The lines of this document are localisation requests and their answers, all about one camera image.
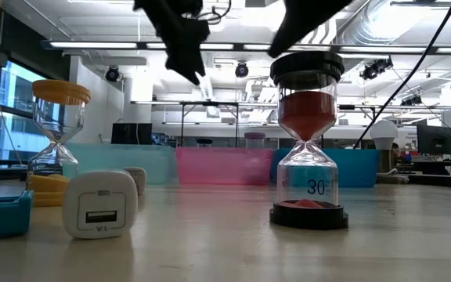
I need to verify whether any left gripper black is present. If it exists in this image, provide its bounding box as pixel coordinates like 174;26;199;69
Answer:
133;0;211;86

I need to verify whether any black capped hourglass red sand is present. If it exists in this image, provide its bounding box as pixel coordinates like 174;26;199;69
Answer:
269;50;350;231

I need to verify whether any lavender capped hourglass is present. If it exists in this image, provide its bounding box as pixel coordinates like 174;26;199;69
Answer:
244;131;267;150

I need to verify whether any yellow capped hourglass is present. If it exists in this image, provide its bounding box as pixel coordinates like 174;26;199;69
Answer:
25;79;92;208

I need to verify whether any small teal box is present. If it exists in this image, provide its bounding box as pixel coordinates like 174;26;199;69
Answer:
0;190;35;241

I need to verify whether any black office desk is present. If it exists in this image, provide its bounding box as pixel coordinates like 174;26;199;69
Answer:
395;159;451;190

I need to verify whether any black ceiling spotlight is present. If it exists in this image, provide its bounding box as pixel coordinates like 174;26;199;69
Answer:
105;65;121;83
234;61;250;79
359;56;395;81
400;95;423;107

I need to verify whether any long ceiling light bar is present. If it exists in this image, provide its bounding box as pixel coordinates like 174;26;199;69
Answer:
41;38;451;56

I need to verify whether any black rectangular screen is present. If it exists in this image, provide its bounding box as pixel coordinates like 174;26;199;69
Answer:
110;122;153;146

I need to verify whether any pink translucent plastic bin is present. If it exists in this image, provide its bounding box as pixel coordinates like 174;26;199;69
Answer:
175;146;276;186

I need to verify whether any green translucent plastic bin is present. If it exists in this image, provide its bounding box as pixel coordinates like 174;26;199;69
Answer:
61;142;179;186

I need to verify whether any white light bulb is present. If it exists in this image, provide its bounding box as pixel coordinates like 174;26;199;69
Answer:
369;118;399;151

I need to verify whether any blue plastic bin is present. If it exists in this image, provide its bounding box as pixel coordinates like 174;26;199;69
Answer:
269;147;381;189

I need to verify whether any person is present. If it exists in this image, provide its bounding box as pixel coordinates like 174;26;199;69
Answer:
391;143;413;165

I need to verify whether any white USB charger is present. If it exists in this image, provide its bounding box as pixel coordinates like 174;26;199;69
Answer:
62;168;139;240

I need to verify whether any cylindrical bulb stand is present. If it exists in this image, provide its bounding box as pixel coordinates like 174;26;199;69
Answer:
377;148;395;176

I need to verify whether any large glass window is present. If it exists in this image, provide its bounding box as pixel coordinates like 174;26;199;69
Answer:
0;58;72;172

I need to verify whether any dark computer monitor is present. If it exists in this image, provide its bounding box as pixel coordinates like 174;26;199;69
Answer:
416;124;451;156

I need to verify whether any black metal rack frame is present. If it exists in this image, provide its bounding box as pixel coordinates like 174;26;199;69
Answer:
130;100;377;148

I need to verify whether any silver ventilation duct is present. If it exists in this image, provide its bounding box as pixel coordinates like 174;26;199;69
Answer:
334;0;451;46

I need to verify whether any long black cable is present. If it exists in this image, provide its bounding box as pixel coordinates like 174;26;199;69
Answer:
352;0;451;150

